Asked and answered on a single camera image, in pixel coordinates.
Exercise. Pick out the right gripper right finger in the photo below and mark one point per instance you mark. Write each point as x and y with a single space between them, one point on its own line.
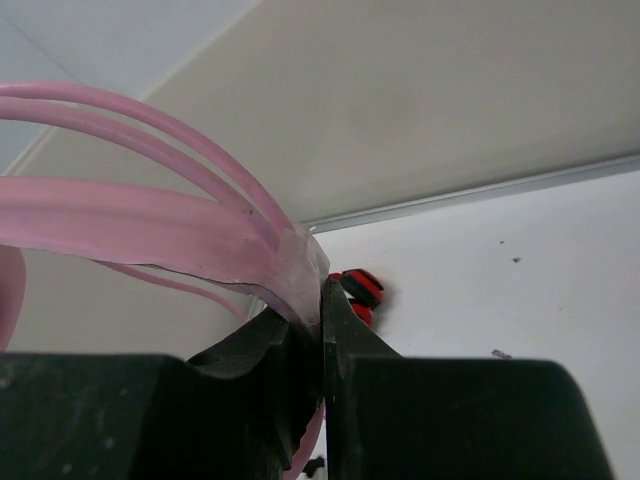
395 417

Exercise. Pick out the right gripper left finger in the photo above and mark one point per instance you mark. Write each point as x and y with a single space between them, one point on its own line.
237 410

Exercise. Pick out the pink headphones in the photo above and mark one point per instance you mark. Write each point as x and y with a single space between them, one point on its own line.
233 234

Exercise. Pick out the red headphones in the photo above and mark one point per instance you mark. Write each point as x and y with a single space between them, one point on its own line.
364 291

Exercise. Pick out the aluminium rail frame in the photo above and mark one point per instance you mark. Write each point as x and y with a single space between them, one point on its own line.
599 169

